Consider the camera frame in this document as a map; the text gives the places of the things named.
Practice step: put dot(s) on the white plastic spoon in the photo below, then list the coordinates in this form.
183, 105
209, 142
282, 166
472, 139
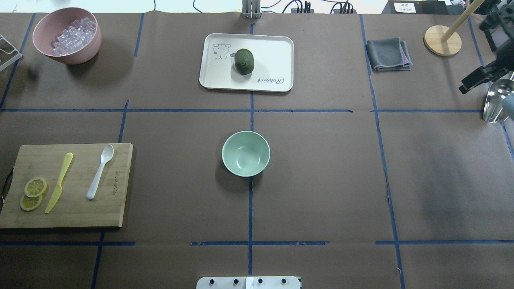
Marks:
106, 155

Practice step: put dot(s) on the lemon slice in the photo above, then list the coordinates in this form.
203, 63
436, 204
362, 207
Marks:
35, 187
30, 203

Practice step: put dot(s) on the clear ice cubes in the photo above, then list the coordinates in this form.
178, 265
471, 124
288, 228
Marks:
74, 37

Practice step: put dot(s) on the aluminium frame post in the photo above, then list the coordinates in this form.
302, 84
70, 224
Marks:
251, 9

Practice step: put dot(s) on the white rabbit tray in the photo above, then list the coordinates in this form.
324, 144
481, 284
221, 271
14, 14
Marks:
274, 63

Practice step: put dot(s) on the light green bowl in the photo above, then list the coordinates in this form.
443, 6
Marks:
246, 153

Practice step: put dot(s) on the lemon slice upper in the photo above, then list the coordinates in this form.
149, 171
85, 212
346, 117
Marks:
35, 187

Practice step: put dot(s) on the bamboo cutting board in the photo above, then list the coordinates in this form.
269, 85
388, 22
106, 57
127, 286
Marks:
73, 209

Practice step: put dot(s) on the wooden mug tree stand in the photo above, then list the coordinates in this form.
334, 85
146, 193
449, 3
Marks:
445, 41

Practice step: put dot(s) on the black box with label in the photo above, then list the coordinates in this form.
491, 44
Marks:
426, 7

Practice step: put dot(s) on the pink bowl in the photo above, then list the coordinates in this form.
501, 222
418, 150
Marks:
53, 23

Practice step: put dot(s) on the yellow plastic knife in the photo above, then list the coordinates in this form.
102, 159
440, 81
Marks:
57, 191

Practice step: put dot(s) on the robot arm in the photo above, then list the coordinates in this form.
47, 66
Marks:
504, 57

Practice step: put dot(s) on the black power strip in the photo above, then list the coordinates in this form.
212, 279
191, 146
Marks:
324, 6

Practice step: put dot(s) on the green lime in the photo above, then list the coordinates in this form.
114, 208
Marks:
244, 61

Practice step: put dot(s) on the lemon slice lower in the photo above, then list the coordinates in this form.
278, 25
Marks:
30, 203

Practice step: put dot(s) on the metal scoop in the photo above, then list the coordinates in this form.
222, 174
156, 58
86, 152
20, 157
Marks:
499, 103

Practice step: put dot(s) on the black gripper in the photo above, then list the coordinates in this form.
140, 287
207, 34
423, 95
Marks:
506, 57

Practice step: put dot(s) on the grey folded cloth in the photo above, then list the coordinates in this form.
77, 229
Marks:
389, 55

